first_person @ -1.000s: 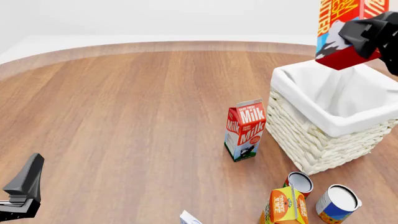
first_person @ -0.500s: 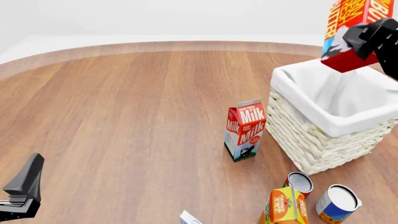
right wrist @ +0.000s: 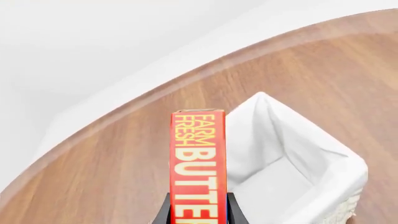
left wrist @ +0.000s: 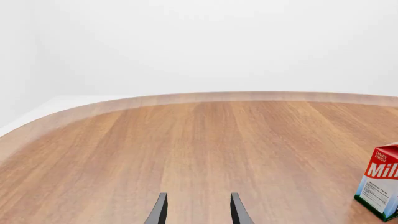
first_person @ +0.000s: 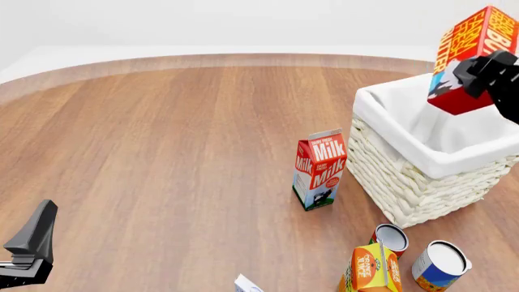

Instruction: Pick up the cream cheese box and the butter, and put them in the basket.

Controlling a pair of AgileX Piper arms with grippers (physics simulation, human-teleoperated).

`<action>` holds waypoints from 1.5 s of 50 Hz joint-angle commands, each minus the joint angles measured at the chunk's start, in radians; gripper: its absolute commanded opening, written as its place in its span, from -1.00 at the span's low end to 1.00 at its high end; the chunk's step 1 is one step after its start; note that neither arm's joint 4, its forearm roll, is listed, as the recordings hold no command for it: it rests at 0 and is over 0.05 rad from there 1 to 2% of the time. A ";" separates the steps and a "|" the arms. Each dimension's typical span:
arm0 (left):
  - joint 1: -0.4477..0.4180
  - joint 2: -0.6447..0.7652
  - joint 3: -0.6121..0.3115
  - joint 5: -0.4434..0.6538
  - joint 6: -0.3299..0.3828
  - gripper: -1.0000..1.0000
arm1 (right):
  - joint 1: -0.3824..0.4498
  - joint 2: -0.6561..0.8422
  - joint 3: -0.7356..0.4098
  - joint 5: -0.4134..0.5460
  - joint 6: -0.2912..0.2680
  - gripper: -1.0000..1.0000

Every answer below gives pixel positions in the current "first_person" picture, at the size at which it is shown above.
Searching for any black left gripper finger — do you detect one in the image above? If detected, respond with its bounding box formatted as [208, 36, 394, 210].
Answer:
[2, 199, 58, 264]

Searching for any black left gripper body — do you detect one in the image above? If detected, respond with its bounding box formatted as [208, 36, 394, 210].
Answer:
[0, 255, 54, 289]

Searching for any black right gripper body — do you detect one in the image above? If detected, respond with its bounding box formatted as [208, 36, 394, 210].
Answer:
[476, 49, 519, 92]

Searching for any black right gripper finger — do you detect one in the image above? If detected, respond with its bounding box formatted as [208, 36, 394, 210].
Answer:
[452, 58, 494, 99]

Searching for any red butter box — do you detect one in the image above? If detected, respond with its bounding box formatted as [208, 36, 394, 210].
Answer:
[427, 5, 519, 117]

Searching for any white cloth basket liner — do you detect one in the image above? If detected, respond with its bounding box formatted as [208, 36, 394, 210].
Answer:
[352, 72, 519, 180]

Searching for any white woven basket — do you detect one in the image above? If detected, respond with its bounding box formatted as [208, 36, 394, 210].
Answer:
[345, 72, 519, 230]

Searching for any white and blue box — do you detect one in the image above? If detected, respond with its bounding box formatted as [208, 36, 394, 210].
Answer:
[234, 273, 266, 292]

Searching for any red and white milk carton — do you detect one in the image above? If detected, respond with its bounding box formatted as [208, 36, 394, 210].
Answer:
[291, 127, 349, 212]

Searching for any red tin can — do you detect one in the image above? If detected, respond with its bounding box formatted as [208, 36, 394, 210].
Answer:
[367, 223, 410, 260]

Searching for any blue and white tin can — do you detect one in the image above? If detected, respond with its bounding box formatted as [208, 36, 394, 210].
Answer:
[411, 239, 474, 292]

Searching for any orange juice carton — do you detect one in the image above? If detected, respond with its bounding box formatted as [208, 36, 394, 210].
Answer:
[337, 242, 404, 292]

